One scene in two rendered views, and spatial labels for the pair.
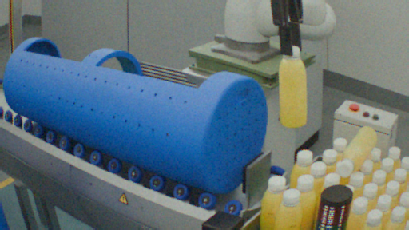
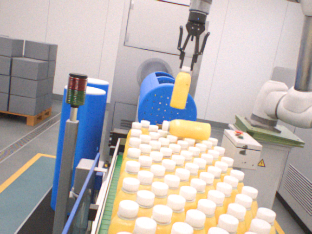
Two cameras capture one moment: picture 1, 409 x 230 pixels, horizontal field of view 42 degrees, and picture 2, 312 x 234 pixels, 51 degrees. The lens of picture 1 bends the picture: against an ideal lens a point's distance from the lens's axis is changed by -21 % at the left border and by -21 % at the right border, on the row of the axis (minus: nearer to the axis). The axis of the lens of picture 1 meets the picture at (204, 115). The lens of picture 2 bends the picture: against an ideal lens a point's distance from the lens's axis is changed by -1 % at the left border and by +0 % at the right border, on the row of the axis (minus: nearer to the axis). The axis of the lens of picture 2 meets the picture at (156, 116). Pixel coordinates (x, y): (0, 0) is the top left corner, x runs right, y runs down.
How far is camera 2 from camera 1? 1.32 m
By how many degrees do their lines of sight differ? 49
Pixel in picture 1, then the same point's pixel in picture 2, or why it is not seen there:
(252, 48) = (257, 119)
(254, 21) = (263, 103)
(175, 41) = (306, 157)
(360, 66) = not seen: outside the picture
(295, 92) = (176, 87)
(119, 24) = not seen: hidden behind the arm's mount
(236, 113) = (168, 100)
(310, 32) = (292, 117)
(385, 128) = (235, 142)
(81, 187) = not seen: hidden behind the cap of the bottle
